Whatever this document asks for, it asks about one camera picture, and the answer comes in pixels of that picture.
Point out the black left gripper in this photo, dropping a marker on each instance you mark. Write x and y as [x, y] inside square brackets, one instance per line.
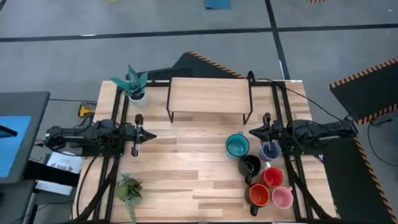
[137, 137]

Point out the white printed paper sheet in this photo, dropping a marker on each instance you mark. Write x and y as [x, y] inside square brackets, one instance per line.
[65, 161]

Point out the pink coffee mug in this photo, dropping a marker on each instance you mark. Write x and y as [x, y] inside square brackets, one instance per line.
[282, 197]

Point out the lavender grey coffee mug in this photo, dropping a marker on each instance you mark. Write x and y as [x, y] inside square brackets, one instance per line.
[264, 153]

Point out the black aluminium extrusion frame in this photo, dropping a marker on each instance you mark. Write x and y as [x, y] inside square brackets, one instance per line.
[119, 102]

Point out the grey desk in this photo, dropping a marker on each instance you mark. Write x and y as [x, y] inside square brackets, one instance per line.
[34, 105]

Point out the teal coffee mug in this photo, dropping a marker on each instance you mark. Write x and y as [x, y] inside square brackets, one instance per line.
[237, 146]

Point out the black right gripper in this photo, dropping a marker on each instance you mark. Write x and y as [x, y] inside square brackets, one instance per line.
[273, 132]

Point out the snake plant in white pot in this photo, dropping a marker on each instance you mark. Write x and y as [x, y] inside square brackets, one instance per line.
[136, 85]

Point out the black mat hazard-striped edge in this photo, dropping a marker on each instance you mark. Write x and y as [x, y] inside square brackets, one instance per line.
[363, 93]
[192, 67]
[348, 186]

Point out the black ribbed coffee mug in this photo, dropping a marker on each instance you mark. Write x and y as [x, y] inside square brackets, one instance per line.
[249, 165]

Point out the black mug with orange inside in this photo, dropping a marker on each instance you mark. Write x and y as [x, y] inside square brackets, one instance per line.
[259, 195]

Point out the small green succulent plant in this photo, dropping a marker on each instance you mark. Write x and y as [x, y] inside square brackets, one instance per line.
[129, 189]

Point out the wooden shelf riser black legs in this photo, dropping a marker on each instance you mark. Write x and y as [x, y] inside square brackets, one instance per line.
[210, 95]

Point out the yellow power plug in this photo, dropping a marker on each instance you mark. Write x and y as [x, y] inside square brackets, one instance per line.
[84, 111]

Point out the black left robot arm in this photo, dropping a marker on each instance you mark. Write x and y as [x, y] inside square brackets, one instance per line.
[77, 135]

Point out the blue floor mat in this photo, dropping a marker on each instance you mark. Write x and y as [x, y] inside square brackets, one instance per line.
[217, 3]

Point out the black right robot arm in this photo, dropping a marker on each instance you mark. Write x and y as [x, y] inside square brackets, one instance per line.
[320, 129]

